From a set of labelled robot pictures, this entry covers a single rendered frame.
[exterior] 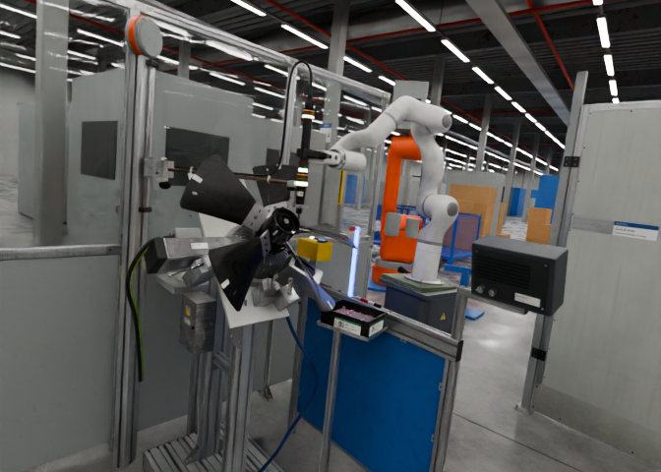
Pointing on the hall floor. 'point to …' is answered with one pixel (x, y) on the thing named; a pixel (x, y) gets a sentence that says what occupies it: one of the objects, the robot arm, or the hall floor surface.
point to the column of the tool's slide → (137, 235)
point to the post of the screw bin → (330, 401)
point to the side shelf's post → (194, 393)
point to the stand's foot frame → (171, 457)
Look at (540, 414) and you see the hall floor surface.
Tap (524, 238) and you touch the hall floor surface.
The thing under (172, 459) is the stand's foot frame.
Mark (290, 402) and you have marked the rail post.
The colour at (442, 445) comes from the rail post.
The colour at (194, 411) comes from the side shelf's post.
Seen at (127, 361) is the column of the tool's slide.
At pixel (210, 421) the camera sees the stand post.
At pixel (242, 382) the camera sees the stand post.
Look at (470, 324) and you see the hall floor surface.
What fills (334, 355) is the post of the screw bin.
